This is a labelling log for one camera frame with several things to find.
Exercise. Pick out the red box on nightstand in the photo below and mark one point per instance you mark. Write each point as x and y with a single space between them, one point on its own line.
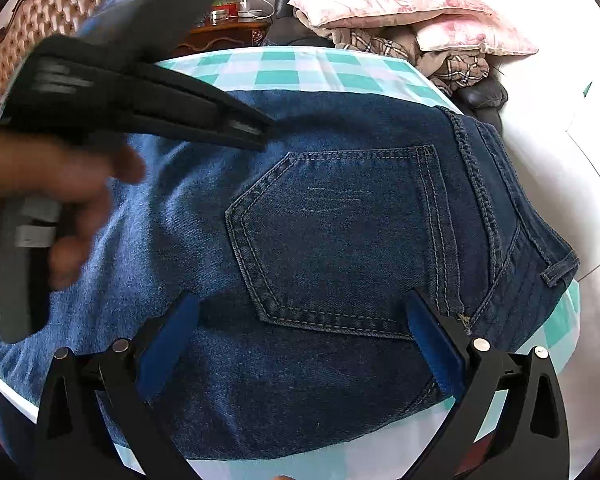
224 11

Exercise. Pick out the beige plaid blanket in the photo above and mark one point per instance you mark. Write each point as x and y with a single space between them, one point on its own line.
449 70

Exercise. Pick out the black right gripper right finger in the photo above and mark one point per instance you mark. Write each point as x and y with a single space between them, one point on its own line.
508 419

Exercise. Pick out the smaller pink floral pillow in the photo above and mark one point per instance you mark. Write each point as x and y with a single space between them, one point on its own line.
487 34

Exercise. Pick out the white charger with cable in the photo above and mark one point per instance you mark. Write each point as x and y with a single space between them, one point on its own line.
255 10

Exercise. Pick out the person's left hand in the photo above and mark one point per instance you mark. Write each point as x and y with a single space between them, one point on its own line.
44 168

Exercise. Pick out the dark wooden nightstand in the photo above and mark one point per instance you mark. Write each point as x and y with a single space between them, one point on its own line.
223 36

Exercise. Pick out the blue denim jeans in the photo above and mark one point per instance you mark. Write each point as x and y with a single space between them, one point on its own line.
300 269

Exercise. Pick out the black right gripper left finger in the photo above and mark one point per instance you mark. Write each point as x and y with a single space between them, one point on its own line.
95 421

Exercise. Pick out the black leather armchair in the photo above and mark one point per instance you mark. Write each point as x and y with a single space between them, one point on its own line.
482 101

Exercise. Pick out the green white checkered tablecloth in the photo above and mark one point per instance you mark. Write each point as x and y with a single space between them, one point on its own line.
310 72

